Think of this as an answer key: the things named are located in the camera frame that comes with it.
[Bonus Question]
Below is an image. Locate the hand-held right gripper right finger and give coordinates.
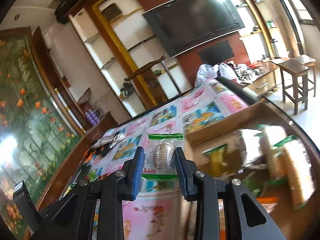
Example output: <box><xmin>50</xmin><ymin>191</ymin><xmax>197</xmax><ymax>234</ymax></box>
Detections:
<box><xmin>174</xmin><ymin>147</ymin><xmax>287</xmax><ymax>240</ymax></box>

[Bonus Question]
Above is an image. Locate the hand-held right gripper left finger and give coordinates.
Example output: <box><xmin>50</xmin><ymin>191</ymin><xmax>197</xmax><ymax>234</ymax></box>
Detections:
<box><xmin>31</xmin><ymin>146</ymin><xmax>145</xmax><ymax>240</ymax></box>

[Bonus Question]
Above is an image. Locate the clear green-edged candy packet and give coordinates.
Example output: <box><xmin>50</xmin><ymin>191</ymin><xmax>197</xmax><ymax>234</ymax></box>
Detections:
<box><xmin>141</xmin><ymin>132</ymin><xmax>184</xmax><ymax>182</ymax></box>

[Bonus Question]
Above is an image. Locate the brown cardboard box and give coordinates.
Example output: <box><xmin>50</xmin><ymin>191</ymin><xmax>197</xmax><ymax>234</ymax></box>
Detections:
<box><xmin>185</xmin><ymin>99</ymin><xmax>318</xmax><ymax>210</ymax></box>

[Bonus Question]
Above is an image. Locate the patterned orange black scarf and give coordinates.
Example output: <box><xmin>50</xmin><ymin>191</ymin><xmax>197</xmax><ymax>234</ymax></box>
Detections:
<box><xmin>86</xmin><ymin>130</ymin><xmax>127</xmax><ymax>155</ymax></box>

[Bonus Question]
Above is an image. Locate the black smartphone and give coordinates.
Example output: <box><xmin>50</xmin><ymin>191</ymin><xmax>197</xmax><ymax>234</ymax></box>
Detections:
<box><xmin>71</xmin><ymin>165</ymin><xmax>92</xmax><ymax>184</ymax></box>

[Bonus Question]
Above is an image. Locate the wooden side cabinet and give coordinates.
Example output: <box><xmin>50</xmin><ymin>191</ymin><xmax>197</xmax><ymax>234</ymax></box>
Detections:
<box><xmin>84</xmin><ymin>111</ymin><xmax>119</xmax><ymax>137</ymax></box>

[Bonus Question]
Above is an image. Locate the dark bag on shelf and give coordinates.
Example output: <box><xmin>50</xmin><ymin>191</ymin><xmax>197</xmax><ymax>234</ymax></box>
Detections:
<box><xmin>120</xmin><ymin>81</ymin><xmax>137</xmax><ymax>98</ymax></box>

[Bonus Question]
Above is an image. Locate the pile of mixed snack packets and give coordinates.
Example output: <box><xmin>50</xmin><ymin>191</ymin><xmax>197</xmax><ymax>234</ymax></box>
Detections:
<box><xmin>200</xmin><ymin>125</ymin><xmax>315</xmax><ymax>210</ymax></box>

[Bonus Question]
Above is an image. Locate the wooden chair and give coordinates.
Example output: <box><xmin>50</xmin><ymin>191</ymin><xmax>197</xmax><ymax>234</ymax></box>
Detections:
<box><xmin>124</xmin><ymin>55</ymin><xmax>182</xmax><ymax>105</ymax></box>

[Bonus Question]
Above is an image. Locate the white and dark plastic bag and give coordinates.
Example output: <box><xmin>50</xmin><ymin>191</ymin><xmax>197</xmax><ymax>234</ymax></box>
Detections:
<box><xmin>217</xmin><ymin>61</ymin><xmax>240</xmax><ymax>80</ymax></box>

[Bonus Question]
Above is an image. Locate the low wooden television cabinet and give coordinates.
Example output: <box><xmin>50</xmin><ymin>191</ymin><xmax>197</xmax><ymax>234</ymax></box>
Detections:
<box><xmin>235</xmin><ymin>60</ymin><xmax>282</xmax><ymax>95</ymax></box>

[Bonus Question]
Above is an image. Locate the black flat television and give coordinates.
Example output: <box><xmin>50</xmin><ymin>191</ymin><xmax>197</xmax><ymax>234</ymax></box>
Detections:
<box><xmin>142</xmin><ymin>0</ymin><xmax>246</xmax><ymax>58</ymax></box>

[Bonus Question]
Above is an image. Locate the wooden stool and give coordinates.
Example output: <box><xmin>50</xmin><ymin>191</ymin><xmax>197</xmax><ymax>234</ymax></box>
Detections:
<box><xmin>277</xmin><ymin>54</ymin><xmax>317</xmax><ymax>115</ymax></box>

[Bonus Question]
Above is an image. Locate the steel kettle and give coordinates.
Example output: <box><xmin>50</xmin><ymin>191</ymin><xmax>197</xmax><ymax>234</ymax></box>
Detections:
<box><xmin>269</xmin><ymin>38</ymin><xmax>279</xmax><ymax>58</ymax></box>

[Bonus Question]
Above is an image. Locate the brown box on shelf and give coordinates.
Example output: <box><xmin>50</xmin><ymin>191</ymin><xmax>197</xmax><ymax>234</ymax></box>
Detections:
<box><xmin>101</xmin><ymin>2</ymin><xmax>125</xmax><ymax>22</ymax></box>

